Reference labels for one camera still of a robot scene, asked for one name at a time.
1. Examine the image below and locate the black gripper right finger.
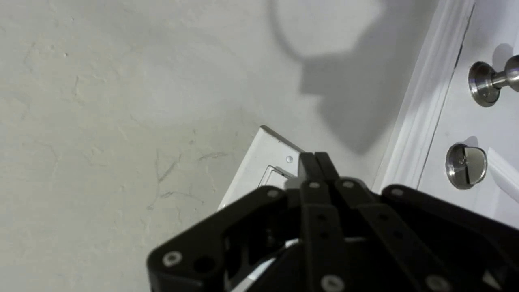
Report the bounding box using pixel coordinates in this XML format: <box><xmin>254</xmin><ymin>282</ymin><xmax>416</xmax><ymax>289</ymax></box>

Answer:
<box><xmin>314</xmin><ymin>152</ymin><xmax>519</xmax><ymax>292</ymax></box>

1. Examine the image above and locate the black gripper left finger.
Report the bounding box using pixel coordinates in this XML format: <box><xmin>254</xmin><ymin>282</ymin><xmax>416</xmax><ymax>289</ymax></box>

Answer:
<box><xmin>145</xmin><ymin>152</ymin><xmax>350</xmax><ymax>292</ymax></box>

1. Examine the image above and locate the brushed steel deadbolt turn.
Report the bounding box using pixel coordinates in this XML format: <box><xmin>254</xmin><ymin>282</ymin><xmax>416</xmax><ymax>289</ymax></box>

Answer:
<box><xmin>444</xmin><ymin>141</ymin><xmax>489</xmax><ymax>191</ymax></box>

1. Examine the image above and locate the brushed steel door knob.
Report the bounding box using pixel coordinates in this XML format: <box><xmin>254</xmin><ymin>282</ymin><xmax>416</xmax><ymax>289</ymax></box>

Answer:
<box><xmin>467</xmin><ymin>53</ymin><xmax>519</xmax><ymax>109</ymax></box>

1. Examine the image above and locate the white door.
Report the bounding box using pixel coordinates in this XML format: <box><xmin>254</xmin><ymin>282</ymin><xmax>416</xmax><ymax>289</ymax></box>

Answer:
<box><xmin>415</xmin><ymin>0</ymin><xmax>519</xmax><ymax>229</ymax></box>

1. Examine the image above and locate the white rocker switch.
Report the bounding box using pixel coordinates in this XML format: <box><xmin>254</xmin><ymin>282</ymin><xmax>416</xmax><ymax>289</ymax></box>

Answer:
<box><xmin>257</xmin><ymin>164</ymin><xmax>299</xmax><ymax>191</ymax></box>

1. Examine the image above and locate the white light switch plate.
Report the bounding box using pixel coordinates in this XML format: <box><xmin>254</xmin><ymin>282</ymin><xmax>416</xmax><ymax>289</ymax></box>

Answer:
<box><xmin>215</xmin><ymin>125</ymin><xmax>304</xmax><ymax>212</ymax></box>

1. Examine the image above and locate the white door frame trim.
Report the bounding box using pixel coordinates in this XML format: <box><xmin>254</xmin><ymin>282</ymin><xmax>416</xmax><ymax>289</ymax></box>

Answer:
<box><xmin>371</xmin><ymin>0</ymin><xmax>478</xmax><ymax>195</ymax></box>

